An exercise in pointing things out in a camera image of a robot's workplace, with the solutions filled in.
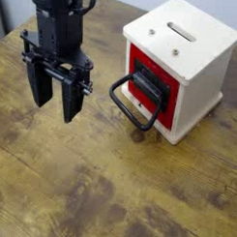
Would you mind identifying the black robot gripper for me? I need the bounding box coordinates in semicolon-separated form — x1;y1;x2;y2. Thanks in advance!
20;7;93;124

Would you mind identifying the black metal drawer handle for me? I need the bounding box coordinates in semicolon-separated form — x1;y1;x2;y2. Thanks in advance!
107;70;167;133

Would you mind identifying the red drawer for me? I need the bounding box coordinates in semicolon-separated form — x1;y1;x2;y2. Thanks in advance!
129;44;180;130

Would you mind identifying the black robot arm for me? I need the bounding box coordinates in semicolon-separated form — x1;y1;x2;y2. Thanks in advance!
20;0;97;123

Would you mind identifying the white wooden box cabinet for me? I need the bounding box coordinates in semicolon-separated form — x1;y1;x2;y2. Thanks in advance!
124;0;237;145

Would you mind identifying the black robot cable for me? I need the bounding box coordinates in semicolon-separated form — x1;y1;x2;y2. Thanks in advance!
69;0;98;17

